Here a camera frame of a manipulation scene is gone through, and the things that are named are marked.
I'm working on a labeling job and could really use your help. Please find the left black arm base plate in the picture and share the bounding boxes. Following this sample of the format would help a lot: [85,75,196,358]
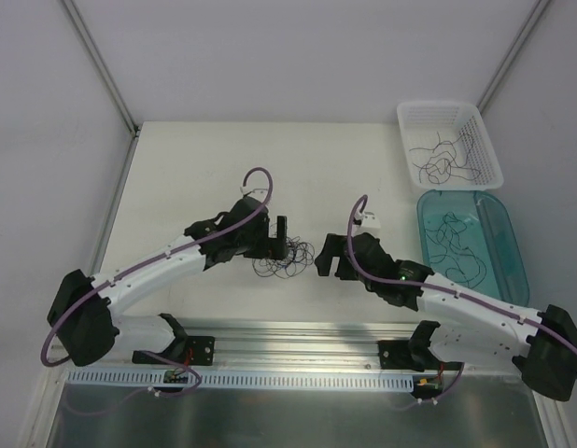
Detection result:
[132,336,216,367]

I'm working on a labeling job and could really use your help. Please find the white perforated plastic basket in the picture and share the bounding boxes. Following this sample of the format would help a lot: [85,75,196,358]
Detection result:
[397,101,504,191]

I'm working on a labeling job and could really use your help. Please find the right aluminium frame post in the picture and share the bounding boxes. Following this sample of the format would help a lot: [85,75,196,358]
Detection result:
[476,0,555,115]

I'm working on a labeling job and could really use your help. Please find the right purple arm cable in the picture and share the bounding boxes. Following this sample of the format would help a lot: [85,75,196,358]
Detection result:
[346,194,577,407]

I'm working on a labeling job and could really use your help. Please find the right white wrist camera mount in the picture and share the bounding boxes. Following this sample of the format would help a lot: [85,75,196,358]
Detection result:
[353,211,381,238]

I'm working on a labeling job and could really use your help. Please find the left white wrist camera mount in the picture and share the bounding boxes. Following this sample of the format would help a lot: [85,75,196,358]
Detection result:
[240,186,268,198]

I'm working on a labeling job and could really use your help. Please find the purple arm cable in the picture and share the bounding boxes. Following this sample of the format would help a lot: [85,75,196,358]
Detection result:
[38,167,274,416]
[346,194,577,407]

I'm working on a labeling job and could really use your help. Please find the aluminium mounting rail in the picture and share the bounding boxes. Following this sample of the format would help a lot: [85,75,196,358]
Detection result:
[77,298,528,377]

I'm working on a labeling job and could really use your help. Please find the white slotted cable duct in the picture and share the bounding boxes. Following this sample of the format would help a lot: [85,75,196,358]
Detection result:
[67,368,414,393]

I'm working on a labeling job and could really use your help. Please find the left aluminium frame post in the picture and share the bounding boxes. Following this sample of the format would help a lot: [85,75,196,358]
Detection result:
[58,0,140,136]

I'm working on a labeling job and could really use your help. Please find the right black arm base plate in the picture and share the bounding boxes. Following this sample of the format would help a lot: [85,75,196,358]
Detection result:
[376,340,441,372]

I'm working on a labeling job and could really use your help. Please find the thin dark cable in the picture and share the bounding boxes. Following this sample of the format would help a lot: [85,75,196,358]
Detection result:
[408,132,484,181]
[412,148,462,187]

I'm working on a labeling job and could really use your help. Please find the bundle of thin cables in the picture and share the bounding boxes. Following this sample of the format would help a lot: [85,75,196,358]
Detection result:
[251,236,317,280]

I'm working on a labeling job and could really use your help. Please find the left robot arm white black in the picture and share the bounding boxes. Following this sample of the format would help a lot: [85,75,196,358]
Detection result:
[47,196,289,367]

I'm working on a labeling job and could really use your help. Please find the dark cables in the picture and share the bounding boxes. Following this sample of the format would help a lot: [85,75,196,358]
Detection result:
[423,212,488,291]

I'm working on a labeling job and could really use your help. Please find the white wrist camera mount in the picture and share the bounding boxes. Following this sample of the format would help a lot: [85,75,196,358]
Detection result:
[240,186,268,198]
[353,211,381,238]

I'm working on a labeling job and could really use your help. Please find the teal transparent plastic tray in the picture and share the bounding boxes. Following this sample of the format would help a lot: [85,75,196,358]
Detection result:
[416,190,530,307]

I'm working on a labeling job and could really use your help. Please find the aluminium frame post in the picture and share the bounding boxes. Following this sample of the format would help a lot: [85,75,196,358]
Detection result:
[58,0,140,136]
[476,0,555,115]

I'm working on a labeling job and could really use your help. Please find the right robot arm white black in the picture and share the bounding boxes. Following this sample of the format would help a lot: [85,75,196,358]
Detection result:
[315,233,577,401]

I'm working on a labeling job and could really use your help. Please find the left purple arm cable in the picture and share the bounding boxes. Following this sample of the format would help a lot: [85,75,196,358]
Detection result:
[38,167,274,416]

